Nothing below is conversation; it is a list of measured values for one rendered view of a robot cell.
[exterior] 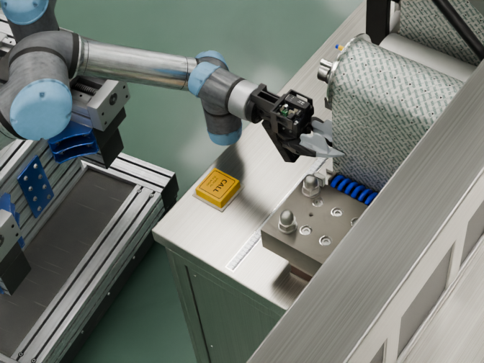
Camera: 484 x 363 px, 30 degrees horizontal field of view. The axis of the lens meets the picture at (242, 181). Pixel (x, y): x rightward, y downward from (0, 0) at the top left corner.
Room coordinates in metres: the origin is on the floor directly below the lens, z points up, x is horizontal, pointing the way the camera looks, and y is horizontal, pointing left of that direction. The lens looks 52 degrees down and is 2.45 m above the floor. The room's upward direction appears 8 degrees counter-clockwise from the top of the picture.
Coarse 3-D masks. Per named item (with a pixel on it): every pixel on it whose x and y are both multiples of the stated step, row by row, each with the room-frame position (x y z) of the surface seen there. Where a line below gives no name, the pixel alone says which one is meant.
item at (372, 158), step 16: (336, 112) 1.10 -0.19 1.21; (336, 128) 1.10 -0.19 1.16; (352, 128) 1.08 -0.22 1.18; (368, 128) 1.06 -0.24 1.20; (336, 144) 1.10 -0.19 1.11; (352, 144) 1.08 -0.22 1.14; (368, 144) 1.06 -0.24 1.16; (384, 144) 1.03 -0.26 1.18; (400, 144) 1.01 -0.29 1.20; (336, 160) 1.10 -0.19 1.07; (352, 160) 1.08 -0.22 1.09; (368, 160) 1.06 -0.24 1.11; (384, 160) 1.03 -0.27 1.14; (400, 160) 1.01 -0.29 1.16; (352, 176) 1.08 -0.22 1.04; (368, 176) 1.05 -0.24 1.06; (384, 176) 1.03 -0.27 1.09
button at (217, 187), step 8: (208, 176) 1.22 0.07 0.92; (216, 176) 1.22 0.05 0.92; (224, 176) 1.22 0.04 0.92; (200, 184) 1.20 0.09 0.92; (208, 184) 1.20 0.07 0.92; (216, 184) 1.20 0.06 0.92; (224, 184) 1.19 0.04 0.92; (232, 184) 1.19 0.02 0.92; (200, 192) 1.18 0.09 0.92; (208, 192) 1.18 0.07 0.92; (216, 192) 1.18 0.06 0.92; (224, 192) 1.17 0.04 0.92; (232, 192) 1.18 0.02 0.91; (208, 200) 1.17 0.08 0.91; (216, 200) 1.16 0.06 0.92; (224, 200) 1.16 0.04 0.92
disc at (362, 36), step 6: (360, 36) 1.18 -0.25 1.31; (366, 36) 1.19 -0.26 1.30; (348, 42) 1.16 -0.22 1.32; (354, 42) 1.17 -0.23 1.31; (348, 48) 1.15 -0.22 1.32; (342, 54) 1.14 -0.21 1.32; (336, 60) 1.13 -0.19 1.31; (336, 66) 1.12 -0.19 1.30; (330, 78) 1.11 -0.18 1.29; (330, 84) 1.11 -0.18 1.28; (330, 90) 1.11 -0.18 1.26; (330, 96) 1.11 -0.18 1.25; (330, 102) 1.11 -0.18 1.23
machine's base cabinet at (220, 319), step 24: (192, 264) 1.05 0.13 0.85; (192, 288) 1.07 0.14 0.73; (216, 288) 1.01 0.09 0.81; (192, 312) 1.08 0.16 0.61; (216, 312) 1.02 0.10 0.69; (240, 312) 0.97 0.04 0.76; (264, 312) 0.92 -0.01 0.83; (192, 336) 1.09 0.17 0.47; (216, 336) 1.04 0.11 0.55; (240, 336) 0.98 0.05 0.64; (264, 336) 0.93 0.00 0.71; (216, 360) 1.05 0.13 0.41; (240, 360) 0.99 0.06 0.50
